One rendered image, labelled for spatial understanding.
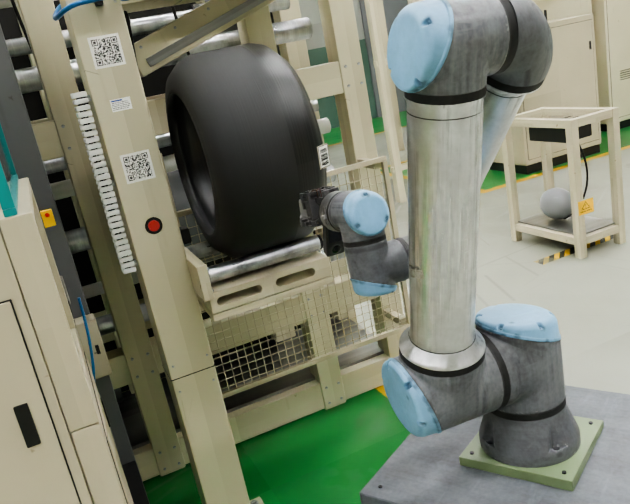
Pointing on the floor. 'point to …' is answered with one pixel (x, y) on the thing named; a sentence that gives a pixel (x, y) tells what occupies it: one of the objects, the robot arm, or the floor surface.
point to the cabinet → (561, 93)
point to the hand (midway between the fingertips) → (306, 218)
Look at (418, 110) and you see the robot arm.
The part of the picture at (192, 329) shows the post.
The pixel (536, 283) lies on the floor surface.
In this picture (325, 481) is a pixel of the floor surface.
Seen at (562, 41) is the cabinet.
